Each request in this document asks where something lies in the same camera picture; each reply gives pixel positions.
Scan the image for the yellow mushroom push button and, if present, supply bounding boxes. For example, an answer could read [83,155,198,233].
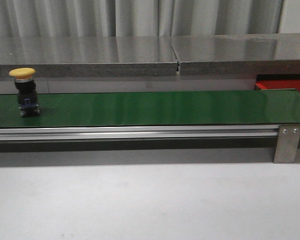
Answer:
[9,67,40,118]

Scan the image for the left grey stone slab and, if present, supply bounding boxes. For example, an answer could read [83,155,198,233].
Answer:
[0,36,178,78]

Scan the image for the grey stone slab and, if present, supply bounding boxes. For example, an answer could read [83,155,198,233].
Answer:
[171,33,300,76]
[0,36,178,78]

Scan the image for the right grey stone slab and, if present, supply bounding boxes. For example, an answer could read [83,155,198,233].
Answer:
[171,33,300,76]

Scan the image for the green conveyor belt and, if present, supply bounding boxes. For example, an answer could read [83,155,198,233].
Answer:
[0,90,300,128]

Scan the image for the red tray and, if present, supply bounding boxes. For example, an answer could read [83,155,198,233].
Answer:
[255,74,300,92]

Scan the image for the grey curtain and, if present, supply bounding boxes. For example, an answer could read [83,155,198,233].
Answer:
[0,0,300,37]

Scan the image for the aluminium conveyor frame rail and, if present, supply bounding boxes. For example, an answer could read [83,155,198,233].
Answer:
[0,124,279,142]

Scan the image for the steel conveyor support bracket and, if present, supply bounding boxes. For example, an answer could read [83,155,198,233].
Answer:
[273,124,300,164]

